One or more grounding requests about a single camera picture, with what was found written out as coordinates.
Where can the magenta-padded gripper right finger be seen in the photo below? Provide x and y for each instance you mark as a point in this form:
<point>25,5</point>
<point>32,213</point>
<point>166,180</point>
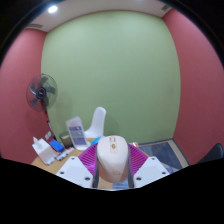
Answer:
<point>150,170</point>

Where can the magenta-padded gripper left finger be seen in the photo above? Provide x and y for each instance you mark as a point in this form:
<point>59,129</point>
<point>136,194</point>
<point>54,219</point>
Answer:
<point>75,170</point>

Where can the pale pink computer mouse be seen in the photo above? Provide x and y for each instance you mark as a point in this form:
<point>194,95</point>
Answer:
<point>112,156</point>

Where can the grey bordered floor rug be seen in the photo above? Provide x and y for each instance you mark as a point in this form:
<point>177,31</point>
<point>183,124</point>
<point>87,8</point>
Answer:
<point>163,153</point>

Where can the blue whiteboard eraser box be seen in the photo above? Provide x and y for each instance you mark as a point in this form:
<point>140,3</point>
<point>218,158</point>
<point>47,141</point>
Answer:
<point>56,145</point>

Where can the blue white wipes packet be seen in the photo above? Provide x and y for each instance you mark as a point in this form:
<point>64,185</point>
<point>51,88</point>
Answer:
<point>96,140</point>

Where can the white tissue box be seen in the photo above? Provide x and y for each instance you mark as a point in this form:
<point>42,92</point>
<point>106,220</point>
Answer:
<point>43,150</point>

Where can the black standing fan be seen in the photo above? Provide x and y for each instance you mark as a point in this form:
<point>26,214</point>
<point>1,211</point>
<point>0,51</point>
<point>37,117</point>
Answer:
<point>41,93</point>

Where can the round ceiling light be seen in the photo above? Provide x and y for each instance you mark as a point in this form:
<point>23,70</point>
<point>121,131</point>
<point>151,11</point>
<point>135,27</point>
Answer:
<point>52,9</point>

